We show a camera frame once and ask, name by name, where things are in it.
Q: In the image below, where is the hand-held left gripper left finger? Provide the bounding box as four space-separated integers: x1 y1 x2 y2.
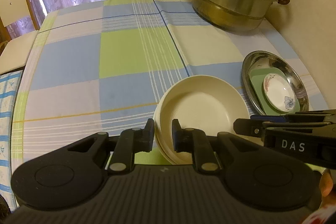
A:
67 118 156 175

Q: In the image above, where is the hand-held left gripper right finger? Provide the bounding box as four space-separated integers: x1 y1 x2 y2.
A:
171 119 265 175

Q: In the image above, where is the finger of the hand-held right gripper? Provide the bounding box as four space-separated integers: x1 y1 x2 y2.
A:
233 118 289 140
250 109 336 123

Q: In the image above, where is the cream plastic bowl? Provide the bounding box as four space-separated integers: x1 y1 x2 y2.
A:
155 132 196 166
154 75 251 159

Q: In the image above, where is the small floral dish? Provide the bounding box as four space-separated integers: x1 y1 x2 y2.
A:
263 73 296 111

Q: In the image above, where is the green square plate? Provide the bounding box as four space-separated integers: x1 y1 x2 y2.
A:
249 67 301 113

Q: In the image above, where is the round stainless steel plate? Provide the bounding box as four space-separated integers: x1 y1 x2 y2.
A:
241 50 310 115

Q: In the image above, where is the person's right hand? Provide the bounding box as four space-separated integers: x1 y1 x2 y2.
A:
321 171 336 197

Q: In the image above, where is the checked tablecloth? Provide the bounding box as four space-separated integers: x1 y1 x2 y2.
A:
12 0 331 211

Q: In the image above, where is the blue white checked cloth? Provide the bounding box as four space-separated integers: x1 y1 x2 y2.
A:
0 70 25 212

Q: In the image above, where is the white wooden chair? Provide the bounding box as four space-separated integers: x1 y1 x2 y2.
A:
0 0 40 75

